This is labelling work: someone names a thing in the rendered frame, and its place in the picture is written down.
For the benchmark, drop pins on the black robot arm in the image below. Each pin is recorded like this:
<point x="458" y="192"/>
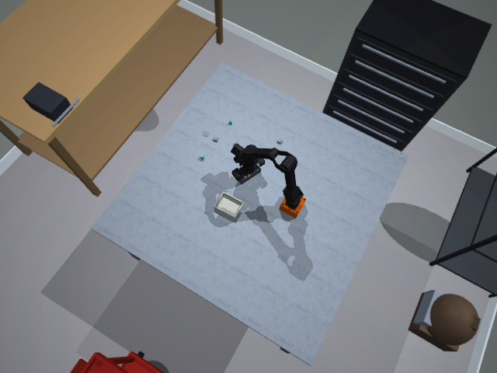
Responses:
<point x="251" y="155"/>

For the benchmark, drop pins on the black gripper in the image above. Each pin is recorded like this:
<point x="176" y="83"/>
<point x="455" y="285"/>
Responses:
<point x="246" y="170"/>

